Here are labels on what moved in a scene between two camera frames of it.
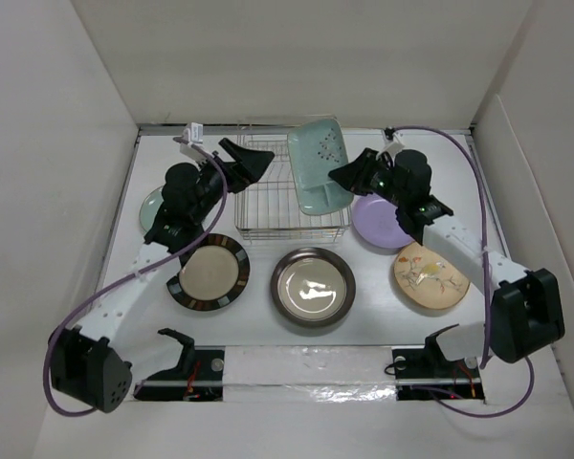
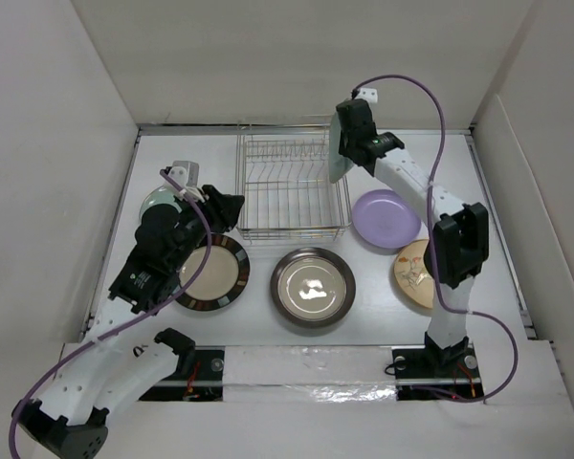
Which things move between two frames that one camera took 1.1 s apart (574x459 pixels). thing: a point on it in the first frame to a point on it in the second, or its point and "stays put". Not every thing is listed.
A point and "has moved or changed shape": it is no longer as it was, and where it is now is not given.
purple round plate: [375, 219] stays put
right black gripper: [353, 175] to [342, 144]
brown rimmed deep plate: [313, 287] stays put
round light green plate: [150, 208] stays put
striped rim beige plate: [211, 274] stays put
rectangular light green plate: [317, 151] has moved or changed shape
